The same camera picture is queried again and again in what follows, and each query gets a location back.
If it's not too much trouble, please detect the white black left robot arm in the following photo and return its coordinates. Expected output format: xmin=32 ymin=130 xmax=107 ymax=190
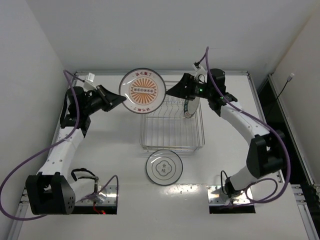
xmin=25 ymin=85 xmax=126 ymax=215

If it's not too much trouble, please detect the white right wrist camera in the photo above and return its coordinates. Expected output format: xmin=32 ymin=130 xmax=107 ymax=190
xmin=192 ymin=62 xmax=207 ymax=79

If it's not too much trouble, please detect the metal wire dish rack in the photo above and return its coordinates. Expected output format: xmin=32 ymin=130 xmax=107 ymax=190
xmin=139 ymin=95 xmax=205 ymax=153

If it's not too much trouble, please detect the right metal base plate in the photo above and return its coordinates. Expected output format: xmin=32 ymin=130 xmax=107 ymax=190
xmin=206 ymin=184 xmax=256 ymax=206

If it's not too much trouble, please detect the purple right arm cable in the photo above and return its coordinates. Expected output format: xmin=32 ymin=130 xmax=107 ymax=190
xmin=202 ymin=46 xmax=291 ymax=210

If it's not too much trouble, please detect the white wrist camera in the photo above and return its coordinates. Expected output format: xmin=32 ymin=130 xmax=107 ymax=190
xmin=83 ymin=72 xmax=97 ymax=91
xmin=192 ymin=62 xmax=207 ymax=79

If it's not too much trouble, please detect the metal base plate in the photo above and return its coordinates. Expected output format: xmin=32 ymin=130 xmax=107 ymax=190
xmin=206 ymin=184 xmax=256 ymax=206
xmin=75 ymin=185 xmax=118 ymax=207

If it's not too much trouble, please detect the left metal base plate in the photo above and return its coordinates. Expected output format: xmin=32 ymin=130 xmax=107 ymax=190
xmin=75 ymin=185 xmax=118 ymax=207

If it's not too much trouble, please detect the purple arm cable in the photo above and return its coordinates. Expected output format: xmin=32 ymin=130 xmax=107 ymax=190
xmin=0 ymin=69 xmax=119 ymax=221
xmin=202 ymin=46 xmax=291 ymax=210

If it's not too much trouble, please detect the aluminium table frame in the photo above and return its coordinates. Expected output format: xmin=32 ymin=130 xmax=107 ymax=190
xmin=7 ymin=70 xmax=320 ymax=240

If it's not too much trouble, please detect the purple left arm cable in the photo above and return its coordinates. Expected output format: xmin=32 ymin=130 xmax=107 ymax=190
xmin=0 ymin=69 xmax=119 ymax=221

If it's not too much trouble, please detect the white plate with centre emblem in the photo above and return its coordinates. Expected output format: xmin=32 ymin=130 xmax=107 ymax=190
xmin=145 ymin=150 xmax=184 ymax=186

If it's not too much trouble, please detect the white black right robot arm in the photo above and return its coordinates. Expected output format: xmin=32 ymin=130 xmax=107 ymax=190
xmin=166 ymin=68 xmax=291 ymax=198

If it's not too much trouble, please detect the green rim lettered plate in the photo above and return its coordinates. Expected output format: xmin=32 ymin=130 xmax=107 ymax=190
xmin=183 ymin=97 xmax=200 ymax=119

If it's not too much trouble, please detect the orange sunburst plate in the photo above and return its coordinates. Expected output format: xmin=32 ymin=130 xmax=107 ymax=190
xmin=118 ymin=68 xmax=167 ymax=115

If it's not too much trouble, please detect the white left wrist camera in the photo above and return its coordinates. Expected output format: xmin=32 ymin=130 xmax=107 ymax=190
xmin=83 ymin=72 xmax=97 ymax=91

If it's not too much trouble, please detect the black wall cable with plug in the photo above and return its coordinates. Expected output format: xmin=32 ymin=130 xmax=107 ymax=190
xmin=275 ymin=72 xmax=295 ymax=101

